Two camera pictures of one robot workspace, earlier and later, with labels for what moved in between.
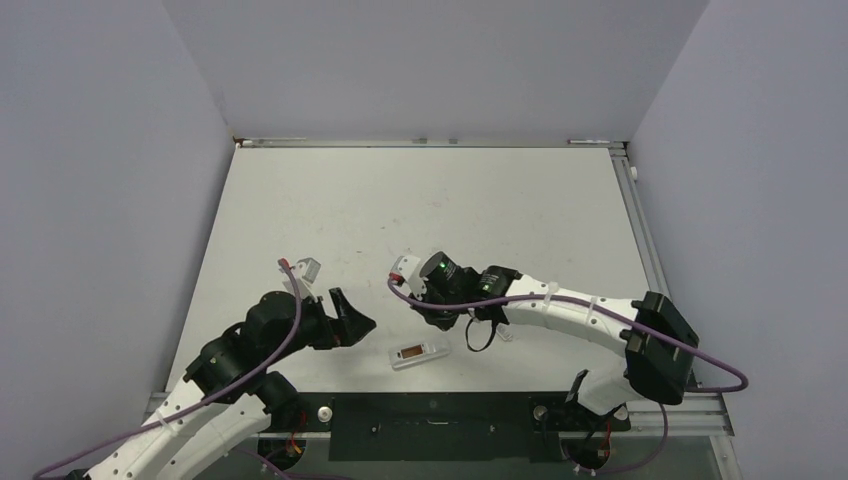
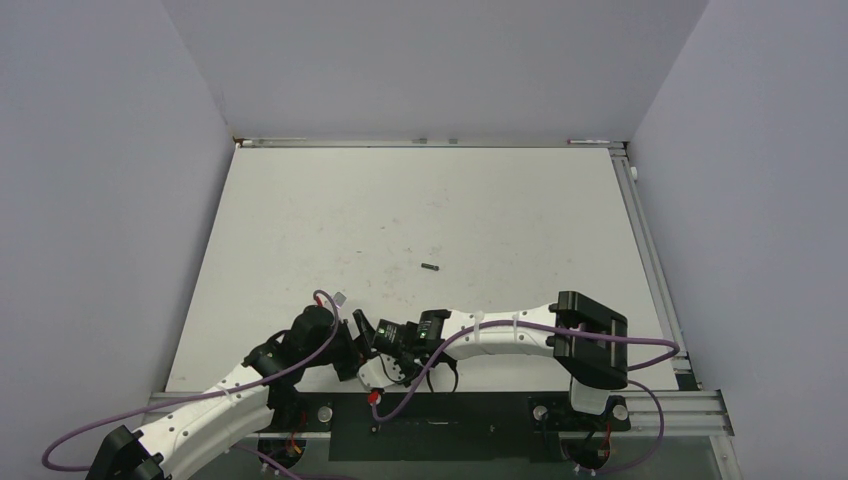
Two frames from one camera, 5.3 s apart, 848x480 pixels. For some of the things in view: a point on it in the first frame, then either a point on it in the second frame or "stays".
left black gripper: [338, 332] -> [355, 353]
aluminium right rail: [702, 412] stays
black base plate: [445, 427] stays
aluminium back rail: [264, 142] stays
